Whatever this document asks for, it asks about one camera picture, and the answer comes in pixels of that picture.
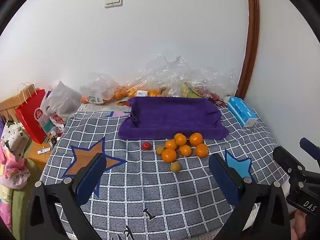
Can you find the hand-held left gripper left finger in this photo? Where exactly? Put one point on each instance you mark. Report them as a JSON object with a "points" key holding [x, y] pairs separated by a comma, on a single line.
{"points": [[90, 180]]}

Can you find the white floral cloth bag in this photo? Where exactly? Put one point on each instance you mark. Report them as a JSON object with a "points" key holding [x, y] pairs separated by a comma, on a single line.
{"points": [[13, 135]]}

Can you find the clear bag with white label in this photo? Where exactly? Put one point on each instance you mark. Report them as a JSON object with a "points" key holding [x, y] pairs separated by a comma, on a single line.
{"points": [[150, 91]]}

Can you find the green bed sheet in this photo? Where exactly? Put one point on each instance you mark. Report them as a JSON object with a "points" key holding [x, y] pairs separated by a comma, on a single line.
{"points": [[20, 205]]}

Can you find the white plastic bag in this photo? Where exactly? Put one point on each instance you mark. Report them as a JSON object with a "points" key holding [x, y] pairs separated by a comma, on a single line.
{"points": [[62, 97]]}

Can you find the blue tissue box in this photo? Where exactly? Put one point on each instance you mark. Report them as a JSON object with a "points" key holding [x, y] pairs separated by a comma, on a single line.
{"points": [[242, 111]]}

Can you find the red paper shopping bag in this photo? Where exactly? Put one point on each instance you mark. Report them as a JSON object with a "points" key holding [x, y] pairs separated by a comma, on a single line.
{"points": [[31, 112]]}

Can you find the person's right hand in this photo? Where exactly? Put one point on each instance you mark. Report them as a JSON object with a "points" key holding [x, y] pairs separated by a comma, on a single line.
{"points": [[300, 226]]}

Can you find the clear bag of large tangerines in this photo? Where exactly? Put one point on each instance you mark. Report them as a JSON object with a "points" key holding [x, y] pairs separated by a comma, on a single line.
{"points": [[100, 87]]}

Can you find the small white tube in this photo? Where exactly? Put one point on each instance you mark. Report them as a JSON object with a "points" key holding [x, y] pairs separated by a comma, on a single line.
{"points": [[43, 151]]}

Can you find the purple towel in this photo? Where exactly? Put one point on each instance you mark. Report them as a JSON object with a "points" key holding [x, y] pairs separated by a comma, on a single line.
{"points": [[172, 117]]}

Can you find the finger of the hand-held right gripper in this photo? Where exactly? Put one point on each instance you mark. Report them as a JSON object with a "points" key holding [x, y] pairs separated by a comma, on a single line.
{"points": [[285, 157], [310, 148]]}

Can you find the printed white carton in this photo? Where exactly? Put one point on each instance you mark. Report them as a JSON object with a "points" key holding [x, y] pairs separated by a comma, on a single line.
{"points": [[110, 107]]}

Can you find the clear bag of bananas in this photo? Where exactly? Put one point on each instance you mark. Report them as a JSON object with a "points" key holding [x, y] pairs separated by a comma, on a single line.
{"points": [[186, 91]]}

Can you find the grey checked blanket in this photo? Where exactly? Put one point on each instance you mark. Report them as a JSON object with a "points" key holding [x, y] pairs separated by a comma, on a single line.
{"points": [[150, 192]]}

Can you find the red cherry tomato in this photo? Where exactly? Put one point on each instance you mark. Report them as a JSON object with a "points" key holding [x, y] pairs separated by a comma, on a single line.
{"points": [[146, 146]]}

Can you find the yellow green plum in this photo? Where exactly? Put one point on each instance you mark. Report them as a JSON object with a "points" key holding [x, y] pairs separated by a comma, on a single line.
{"points": [[160, 150], [175, 167]]}

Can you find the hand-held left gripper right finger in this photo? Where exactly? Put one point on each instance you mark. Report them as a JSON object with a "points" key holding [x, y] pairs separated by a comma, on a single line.
{"points": [[225, 180]]}

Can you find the pile of small bottles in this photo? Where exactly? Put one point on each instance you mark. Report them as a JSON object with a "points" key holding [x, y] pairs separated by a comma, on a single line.
{"points": [[53, 137]]}

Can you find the brown wooden door frame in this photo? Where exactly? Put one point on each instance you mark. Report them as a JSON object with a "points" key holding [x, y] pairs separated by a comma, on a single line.
{"points": [[250, 42]]}

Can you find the wooden nightstand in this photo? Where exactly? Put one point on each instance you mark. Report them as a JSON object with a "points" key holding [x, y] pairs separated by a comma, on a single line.
{"points": [[37, 158]]}

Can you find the white light switch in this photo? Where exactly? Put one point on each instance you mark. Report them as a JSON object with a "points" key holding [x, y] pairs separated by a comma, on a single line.
{"points": [[113, 0]]}

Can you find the clear bag of red grapes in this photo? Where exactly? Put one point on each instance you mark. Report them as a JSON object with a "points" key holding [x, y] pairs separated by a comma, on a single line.
{"points": [[210, 93]]}

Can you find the wooden headboard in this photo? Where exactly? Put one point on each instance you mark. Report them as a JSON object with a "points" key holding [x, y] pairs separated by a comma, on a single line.
{"points": [[7, 106]]}

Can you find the pink plastic bag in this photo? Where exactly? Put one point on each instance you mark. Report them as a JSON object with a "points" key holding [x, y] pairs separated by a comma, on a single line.
{"points": [[11, 170]]}

